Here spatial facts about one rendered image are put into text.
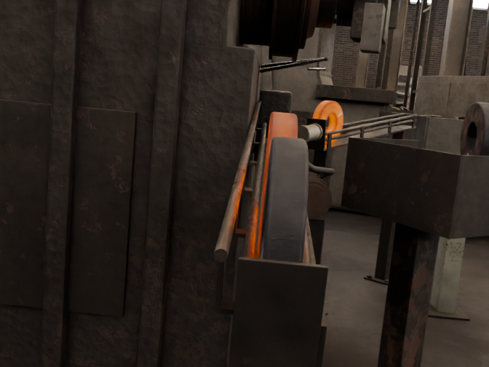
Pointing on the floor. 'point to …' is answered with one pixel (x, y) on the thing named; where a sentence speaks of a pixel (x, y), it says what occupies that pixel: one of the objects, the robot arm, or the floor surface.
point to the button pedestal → (447, 280)
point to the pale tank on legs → (410, 52)
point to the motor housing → (319, 193)
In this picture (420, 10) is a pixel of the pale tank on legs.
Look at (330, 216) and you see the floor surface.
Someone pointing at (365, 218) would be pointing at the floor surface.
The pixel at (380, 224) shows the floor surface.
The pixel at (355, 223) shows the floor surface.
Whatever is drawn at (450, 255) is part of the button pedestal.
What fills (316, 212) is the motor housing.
